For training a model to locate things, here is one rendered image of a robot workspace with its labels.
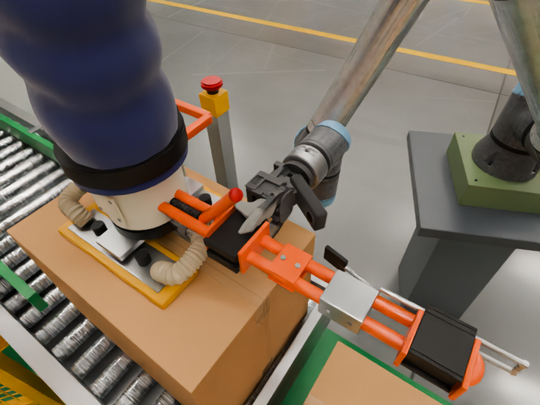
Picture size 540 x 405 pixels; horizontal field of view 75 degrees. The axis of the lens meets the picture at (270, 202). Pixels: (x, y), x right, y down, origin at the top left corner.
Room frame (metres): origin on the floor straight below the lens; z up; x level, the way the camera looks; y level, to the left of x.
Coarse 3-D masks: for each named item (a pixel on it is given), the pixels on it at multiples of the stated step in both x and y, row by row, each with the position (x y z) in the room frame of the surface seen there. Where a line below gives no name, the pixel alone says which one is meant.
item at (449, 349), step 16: (416, 320) 0.21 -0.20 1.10; (432, 320) 0.21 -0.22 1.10; (416, 336) 0.19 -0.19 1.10; (432, 336) 0.19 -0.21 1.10; (448, 336) 0.19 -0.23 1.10; (464, 336) 0.19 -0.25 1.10; (400, 352) 0.17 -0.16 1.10; (416, 352) 0.17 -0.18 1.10; (432, 352) 0.17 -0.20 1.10; (448, 352) 0.17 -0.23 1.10; (464, 352) 0.17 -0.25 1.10; (416, 368) 0.16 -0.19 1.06; (432, 368) 0.15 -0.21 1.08; (448, 368) 0.15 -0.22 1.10; (464, 368) 0.15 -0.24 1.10; (448, 384) 0.14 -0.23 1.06; (464, 384) 0.13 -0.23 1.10
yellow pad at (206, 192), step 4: (204, 188) 0.63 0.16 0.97; (208, 188) 0.63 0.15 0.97; (200, 192) 0.61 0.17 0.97; (204, 192) 0.61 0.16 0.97; (208, 192) 0.61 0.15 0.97; (212, 192) 0.61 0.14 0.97; (216, 192) 0.61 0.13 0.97; (196, 196) 0.60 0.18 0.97; (200, 196) 0.57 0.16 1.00; (204, 196) 0.57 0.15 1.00; (208, 196) 0.57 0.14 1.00; (212, 196) 0.60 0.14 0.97; (216, 196) 0.60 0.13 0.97; (220, 196) 0.60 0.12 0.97; (204, 200) 0.56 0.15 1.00; (208, 200) 0.56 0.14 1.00; (212, 200) 0.58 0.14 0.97; (216, 200) 0.58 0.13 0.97; (212, 204) 0.57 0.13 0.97; (212, 220) 0.52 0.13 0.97
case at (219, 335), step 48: (48, 240) 0.50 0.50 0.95; (288, 240) 0.47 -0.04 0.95; (96, 288) 0.37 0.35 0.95; (192, 288) 0.36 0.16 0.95; (240, 288) 0.36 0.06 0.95; (144, 336) 0.27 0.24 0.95; (192, 336) 0.27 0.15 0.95; (240, 336) 0.27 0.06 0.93; (288, 336) 0.41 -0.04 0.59; (192, 384) 0.19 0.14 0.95; (240, 384) 0.25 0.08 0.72
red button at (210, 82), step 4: (208, 76) 1.06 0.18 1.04; (212, 76) 1.06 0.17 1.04; (216, 76) 1.06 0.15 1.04; (204, 80) 1.04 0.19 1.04; (208, 80) 1.04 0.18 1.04; (212, 80) 1.04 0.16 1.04; (216, 80) 1.04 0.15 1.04; (220, 80) 1.04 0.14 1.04; (204, 84) 1.02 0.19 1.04; (208, 84) 1.01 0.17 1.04; (212, 84) 1.01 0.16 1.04; (216, 84) 1.02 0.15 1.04; (220, 84) 1.02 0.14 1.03; (204, 88) 1.01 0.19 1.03; (208, 88) 1.01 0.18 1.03; (212, 88) 1.01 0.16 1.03; (216, 88) 1.01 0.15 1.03; (208, 92) 1.03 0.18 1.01; (212, 92) 1.02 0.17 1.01; (216, 92) 1.03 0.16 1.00
